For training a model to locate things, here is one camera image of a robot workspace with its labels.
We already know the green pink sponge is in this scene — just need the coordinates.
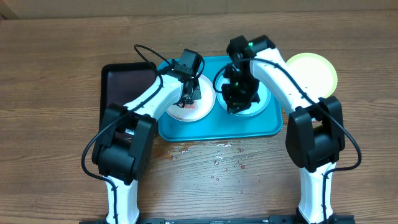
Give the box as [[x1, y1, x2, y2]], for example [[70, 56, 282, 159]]
[[183, 103, 197, 109]]

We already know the white plastic plate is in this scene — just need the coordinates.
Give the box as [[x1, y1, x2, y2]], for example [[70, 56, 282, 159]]
[[167, 75, 216, 122]]

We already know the light blue plastic plate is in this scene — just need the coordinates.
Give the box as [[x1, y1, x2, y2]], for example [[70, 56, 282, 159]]
[[216, 77, 271, 117]]

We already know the yellow-green plastic plate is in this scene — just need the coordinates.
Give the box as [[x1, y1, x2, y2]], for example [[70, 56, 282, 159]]
[[287, 53, 338, 98]]

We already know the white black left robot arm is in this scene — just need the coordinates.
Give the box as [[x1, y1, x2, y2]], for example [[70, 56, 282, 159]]
[[88, 72, 201, 223]]

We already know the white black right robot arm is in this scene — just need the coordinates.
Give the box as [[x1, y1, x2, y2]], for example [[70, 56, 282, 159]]
[[219, 47, 346, 223]]

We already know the black rectangular tray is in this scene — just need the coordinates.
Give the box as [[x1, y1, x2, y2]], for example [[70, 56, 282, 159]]
[[99, 62, 156, 123]]

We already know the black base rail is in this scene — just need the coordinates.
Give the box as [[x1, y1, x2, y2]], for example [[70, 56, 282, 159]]
[[80, 214, 356, 224]]

